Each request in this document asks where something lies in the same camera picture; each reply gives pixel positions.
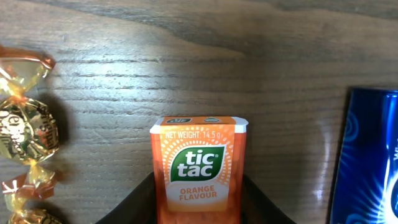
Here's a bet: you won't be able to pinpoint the blue candy pack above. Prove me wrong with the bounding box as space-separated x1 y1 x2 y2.
328 88 398 224

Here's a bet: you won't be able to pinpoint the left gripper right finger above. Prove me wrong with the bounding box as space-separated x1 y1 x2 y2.
241 175 296 224

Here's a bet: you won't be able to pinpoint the gold candy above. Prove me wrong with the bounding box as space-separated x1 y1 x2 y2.
1 177 65 224
0 44 62 190

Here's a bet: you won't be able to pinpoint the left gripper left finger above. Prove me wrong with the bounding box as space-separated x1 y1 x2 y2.
95 172 156 224

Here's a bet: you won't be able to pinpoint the orange candy box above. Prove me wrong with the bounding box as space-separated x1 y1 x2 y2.
149 116 249 224

